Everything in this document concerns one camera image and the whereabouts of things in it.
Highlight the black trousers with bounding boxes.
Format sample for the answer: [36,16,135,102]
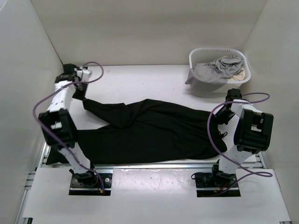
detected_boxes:
[45,98,228,166]

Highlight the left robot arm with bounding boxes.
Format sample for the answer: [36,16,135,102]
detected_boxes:
[38,64,98,187]

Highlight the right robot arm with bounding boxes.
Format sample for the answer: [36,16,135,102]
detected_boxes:
[210,89,274,187]

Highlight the grey garment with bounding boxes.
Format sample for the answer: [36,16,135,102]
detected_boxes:
[185,56,244,97]

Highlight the beige garment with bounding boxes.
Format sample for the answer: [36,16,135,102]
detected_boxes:
[229,67,246,82]

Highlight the white laundry basket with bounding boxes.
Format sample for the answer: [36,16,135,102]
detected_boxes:
[185,47,251,98]

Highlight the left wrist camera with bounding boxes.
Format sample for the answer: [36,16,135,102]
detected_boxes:
[75,67,92,83]

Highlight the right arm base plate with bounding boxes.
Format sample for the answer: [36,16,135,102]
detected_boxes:
[191,172,241,198]

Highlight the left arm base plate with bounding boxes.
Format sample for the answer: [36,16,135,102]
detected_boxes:
[69,173,113,196]

